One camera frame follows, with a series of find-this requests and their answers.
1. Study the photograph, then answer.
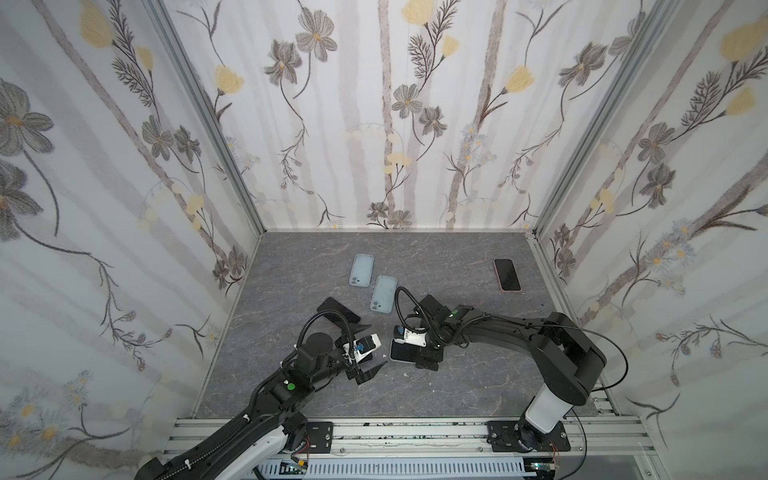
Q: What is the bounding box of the blue-edged phone handled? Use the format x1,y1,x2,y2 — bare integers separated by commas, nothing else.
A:
494,259,522,292

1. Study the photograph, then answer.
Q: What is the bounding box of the black corrugated right cable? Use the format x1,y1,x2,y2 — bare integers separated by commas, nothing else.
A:
392,285,445,346

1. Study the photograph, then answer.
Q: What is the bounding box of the light blue case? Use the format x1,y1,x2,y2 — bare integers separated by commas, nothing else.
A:
349,254,375,288
369,275,398,314

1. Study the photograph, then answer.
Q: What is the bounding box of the aluminium corner frame post left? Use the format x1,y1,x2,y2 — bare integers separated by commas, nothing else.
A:
142,0,266,239

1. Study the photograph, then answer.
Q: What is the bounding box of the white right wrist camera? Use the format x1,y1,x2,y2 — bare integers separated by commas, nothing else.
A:
393,326,427,348

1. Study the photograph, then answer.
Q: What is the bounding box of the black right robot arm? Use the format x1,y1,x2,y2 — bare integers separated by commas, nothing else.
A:
402,295,607,436

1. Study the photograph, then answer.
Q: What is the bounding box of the white cable duct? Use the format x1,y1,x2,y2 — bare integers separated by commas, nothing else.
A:
258,458,537,479

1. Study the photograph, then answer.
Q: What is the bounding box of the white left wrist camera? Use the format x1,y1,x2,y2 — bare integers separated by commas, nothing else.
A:
353,334,382,363

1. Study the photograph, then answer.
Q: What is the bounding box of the black corrugated left cable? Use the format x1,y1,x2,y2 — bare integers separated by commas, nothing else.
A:
295,308,356,361

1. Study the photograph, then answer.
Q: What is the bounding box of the aluminium corner frame post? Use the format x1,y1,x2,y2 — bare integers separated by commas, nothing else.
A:
142,0,266,239
533,1,678,238

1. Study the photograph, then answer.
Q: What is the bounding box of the aluminium corner frame post right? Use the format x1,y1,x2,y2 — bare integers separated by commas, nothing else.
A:
533,1,678,238

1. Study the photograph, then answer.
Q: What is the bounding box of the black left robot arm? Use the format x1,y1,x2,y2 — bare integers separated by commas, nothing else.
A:
135,323,382,479

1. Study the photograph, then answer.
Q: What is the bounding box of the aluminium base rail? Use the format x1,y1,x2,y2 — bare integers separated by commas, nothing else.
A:
161,418,655,460

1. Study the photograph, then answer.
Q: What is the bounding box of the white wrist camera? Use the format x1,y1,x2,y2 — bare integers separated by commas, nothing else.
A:
393,326,427,348
353,334,382,363

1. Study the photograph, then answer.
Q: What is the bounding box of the light blue phone face down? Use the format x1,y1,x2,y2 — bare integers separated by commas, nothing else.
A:
388,338,421,365

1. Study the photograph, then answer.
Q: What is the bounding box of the purple-edged black phone far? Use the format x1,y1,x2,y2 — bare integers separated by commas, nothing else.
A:
316,297,361,325

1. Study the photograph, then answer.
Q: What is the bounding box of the black corrugated cable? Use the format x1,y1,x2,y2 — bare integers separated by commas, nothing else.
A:
392,285,445,346
295,308,356,361

